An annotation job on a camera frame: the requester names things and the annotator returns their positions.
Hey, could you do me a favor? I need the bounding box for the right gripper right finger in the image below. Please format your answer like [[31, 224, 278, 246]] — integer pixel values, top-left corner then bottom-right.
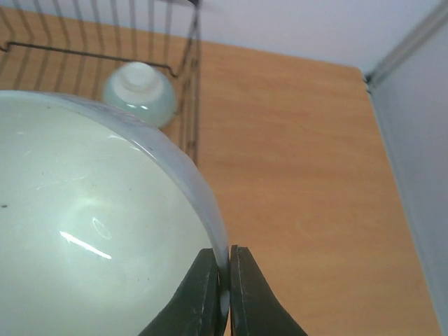
[[230, 245, 307, 336]]

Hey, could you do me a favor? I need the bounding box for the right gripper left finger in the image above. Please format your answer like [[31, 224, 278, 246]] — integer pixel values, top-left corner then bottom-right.
[[140, 248, 223, 336]]

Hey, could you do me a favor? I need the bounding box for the white ribbed bowl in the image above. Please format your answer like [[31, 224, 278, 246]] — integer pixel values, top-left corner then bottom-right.
[[1, 90, 230, 335]]

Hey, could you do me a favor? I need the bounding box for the green dashed pattern bowl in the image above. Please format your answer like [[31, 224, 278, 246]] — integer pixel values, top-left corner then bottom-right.
[[101, 62, 177, 129]]

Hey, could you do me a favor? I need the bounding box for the black wire dish rack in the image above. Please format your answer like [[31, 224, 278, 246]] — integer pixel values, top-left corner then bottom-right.
[[1, 1, 207, 160]]

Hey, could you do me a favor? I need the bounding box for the aluminium rail frame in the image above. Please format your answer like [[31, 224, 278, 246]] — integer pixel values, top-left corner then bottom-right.
[[364, 1, 447, 92]]

